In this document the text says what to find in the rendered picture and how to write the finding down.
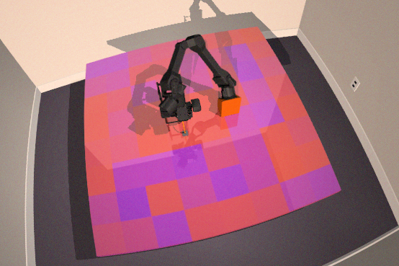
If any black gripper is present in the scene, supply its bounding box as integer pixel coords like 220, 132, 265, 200
161, 98, 202, 119

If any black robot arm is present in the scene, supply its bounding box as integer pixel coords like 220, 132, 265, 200
159, 34, 237, 122

